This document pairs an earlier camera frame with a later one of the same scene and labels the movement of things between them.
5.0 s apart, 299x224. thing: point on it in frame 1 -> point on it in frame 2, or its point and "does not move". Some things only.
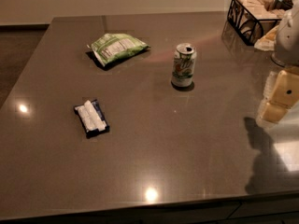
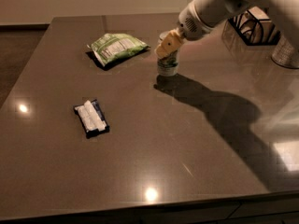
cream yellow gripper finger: [281, 93] -> [169, 45]
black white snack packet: [92, 119] does not move
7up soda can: [183, 64] -> [167, 65]
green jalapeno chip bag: [110, 48] does not move
